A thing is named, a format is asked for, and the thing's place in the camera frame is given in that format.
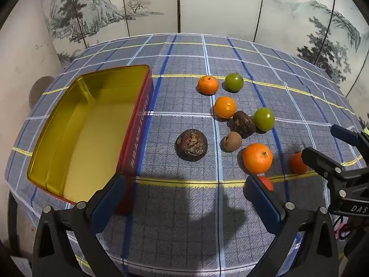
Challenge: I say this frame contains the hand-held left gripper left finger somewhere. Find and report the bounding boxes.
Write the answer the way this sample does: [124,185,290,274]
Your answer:
[32,175,126,277]

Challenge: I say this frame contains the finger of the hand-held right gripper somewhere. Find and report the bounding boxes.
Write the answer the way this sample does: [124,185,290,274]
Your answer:
[330,124,369,156]
[301,147,351,199]

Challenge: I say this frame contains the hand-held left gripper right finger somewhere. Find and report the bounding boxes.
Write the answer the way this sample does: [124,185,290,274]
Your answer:
[244,175,339,277]

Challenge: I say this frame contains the red tomato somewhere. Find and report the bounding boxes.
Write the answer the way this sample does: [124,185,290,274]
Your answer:
[257,176,274,191]
[289,151,309,175]

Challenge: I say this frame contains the large orange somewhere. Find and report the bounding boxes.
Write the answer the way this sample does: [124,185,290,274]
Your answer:
[242,143,274,175]

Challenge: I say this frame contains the gold tin box red sides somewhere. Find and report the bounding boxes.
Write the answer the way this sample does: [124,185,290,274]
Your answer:
[27,64,154,215]

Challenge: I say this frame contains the brown kiwi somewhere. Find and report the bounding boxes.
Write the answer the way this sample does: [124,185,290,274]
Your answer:
[221,132,243,152]

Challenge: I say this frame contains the green tomato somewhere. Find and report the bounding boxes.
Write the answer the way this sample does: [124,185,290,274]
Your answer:
[224,73,244,92]
[253,107,275,132]

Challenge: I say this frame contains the dark brown wrinkled fruit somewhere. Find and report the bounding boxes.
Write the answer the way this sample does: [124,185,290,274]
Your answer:
[232,111,256,138]

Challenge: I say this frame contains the dark round passion fruit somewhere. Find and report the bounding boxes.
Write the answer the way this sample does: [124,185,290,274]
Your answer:
[175,129,208,161]

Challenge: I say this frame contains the small smooth orange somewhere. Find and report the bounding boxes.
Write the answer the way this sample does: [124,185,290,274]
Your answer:
[214,96,237,119]

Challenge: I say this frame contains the orange mandarin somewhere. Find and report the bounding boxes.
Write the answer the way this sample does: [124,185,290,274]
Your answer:
[197,75,220,95]

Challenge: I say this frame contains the grey round disc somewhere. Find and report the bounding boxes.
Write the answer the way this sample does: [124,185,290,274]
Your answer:
[29,76,55,107]

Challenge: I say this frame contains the blue plaid tablecloth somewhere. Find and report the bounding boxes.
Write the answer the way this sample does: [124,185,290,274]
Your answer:
[4,33,365,274]

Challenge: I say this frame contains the painted folding screen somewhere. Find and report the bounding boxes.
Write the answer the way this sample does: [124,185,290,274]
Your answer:
[39,0,369,99]

